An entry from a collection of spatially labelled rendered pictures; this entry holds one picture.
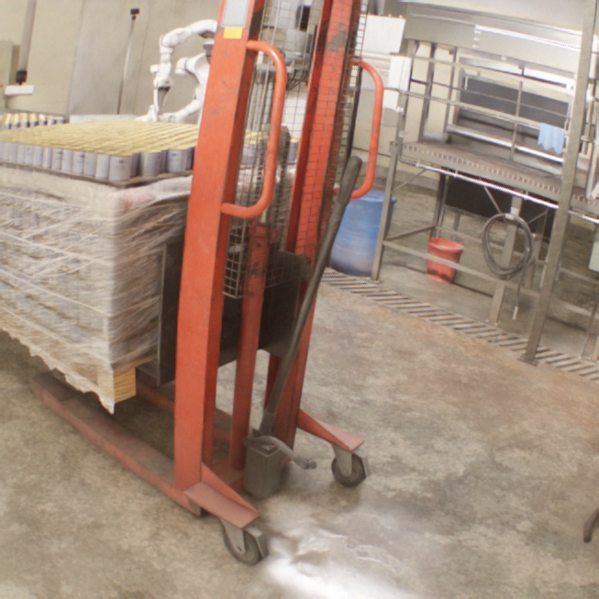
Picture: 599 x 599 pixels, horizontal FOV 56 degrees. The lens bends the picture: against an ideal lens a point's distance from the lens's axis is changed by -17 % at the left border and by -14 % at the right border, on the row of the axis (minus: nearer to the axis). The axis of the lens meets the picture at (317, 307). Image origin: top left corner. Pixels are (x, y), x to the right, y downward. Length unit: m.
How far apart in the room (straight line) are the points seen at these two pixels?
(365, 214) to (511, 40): 1.85
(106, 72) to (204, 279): 4.66
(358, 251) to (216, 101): 3.33
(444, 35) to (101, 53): 3.47
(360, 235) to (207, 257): 3.18
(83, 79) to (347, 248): 3.38
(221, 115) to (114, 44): 4.59
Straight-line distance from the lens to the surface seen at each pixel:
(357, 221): 4.90
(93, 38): 6.61
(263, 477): 2.29
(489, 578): 2.29
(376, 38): 4.87
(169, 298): 1.99
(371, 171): 2.11
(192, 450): 2.12
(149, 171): 1.90
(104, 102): 6.30
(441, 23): 4.61
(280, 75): 1.64
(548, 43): 4.35
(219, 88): 1.77
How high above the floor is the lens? 1.51
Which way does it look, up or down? 21 degrees down
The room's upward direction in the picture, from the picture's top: 9 degrees clockwise
